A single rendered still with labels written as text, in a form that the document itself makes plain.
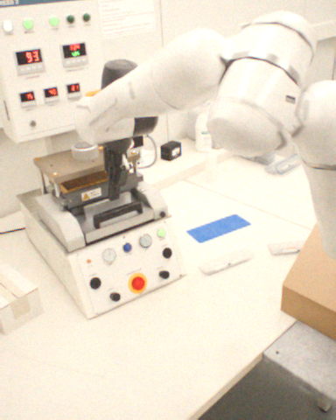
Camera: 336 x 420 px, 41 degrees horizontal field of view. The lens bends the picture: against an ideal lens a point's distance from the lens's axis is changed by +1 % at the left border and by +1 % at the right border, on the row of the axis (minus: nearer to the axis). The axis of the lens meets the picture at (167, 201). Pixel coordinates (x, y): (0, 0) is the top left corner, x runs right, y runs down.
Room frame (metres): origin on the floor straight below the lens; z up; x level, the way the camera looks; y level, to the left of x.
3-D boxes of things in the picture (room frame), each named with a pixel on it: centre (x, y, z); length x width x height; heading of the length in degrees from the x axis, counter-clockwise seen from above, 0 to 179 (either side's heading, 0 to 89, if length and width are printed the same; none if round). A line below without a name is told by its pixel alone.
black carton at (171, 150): (1.99, -0.03, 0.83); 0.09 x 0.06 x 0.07; 139
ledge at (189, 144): (1.99, -0.04, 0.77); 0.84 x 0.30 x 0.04; 131
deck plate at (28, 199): (1.30, 0.26, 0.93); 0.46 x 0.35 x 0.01; 31
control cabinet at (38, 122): (1.42, 0.33, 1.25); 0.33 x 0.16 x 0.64; 121
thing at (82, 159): (1.31, 0.24, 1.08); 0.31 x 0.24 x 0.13; 121
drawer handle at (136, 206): (1.11, 0.14, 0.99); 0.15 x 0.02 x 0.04; 121
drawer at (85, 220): (1.23, 0.21, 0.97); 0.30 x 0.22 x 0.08; 31
